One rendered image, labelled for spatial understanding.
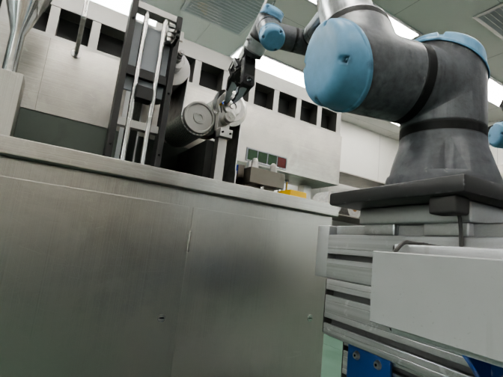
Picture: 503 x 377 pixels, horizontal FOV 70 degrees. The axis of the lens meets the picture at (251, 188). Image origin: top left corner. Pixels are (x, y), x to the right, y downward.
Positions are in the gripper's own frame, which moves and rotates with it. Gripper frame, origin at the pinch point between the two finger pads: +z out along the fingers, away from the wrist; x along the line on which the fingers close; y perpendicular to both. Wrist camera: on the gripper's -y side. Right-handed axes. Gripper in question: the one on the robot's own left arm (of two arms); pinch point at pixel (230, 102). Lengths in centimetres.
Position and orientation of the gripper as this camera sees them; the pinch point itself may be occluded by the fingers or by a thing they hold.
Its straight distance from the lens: 138.6
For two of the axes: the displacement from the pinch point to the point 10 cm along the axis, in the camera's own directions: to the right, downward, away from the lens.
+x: -8.6, -1.8, -4.9
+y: -2.5, -6.9, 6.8
